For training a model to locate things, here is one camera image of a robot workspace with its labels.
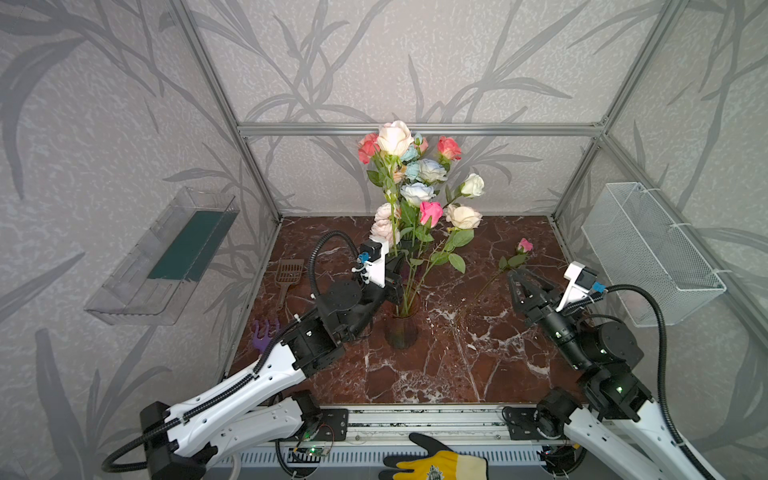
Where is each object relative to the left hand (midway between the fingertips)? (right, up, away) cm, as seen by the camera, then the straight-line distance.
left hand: (409, 249), depth 62 cm
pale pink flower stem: (-6, +5, +10) cm, 13 cm away
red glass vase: (-2, -25, +23) cm, 34 cm away
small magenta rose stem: (+43, 0, +45) cm, 62 cm away
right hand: (+21, -3, -3) cm, 21 cm away
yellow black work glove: (+7, -49, +4) cm, 49 cm away
